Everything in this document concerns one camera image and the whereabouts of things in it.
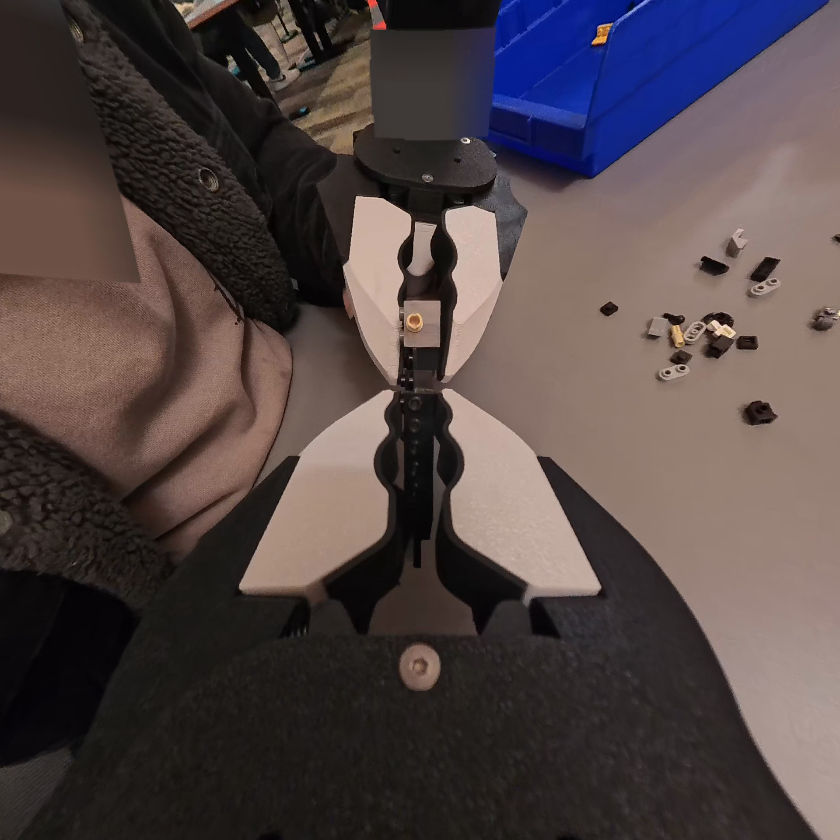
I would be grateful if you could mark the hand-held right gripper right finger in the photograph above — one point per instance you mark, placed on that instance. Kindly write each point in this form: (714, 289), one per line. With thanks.
(518, 518)

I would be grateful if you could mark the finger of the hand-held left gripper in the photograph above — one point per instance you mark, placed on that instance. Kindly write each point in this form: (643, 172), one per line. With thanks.
(374, 275)
(476, 275)

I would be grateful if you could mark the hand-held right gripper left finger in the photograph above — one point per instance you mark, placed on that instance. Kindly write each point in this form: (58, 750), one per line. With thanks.
(315, 518)

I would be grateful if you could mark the black toy brick car chassis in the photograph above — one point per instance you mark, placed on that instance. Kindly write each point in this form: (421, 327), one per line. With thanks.
(415, 446)

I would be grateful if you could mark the person's left forearm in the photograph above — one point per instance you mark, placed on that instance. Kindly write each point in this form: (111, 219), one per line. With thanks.
(295, 197)

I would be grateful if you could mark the grey desk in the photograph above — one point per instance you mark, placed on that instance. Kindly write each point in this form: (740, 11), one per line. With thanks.
(623, 492)

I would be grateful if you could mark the person's left hand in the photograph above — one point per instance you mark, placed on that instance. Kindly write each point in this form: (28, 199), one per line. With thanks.
(347, 306)

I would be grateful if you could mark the small black plate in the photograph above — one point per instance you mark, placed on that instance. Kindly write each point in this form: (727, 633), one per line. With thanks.
(610, 308)
(681, 356)

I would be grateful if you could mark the person's taupe sweatshirt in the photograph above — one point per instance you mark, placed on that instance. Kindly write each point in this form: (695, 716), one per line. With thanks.
(164, 394)

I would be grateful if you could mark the small orange brick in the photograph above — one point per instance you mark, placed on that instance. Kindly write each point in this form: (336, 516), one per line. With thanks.
(601, 33)

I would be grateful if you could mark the black slope brick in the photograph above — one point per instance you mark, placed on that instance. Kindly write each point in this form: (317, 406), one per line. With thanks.
(714, 265)

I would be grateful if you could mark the small white brick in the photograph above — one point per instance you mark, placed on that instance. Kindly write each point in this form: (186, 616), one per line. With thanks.
(722, 325)

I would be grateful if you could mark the black angled brick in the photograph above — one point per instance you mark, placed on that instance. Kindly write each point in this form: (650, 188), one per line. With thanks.
(718, 346)

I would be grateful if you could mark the black clip brick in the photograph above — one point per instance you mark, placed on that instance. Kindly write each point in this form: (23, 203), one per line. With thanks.
(761, 413)

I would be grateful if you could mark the person's black trousers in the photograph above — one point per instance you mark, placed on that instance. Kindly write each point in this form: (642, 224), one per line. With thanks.
(52, 669)

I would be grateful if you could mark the dark grey rounded plate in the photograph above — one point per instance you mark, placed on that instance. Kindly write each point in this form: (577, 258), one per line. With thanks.
(827, 318)

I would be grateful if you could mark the blue-grey bracket brick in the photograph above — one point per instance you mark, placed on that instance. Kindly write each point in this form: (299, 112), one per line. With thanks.
(656, 327)

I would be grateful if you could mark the light grey bracket brick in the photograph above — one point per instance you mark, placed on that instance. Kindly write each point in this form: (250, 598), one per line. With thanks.
(738, 243)

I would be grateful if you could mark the black frame plate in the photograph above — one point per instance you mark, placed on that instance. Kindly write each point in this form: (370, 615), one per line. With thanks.
(748, 341)
(765, 268)

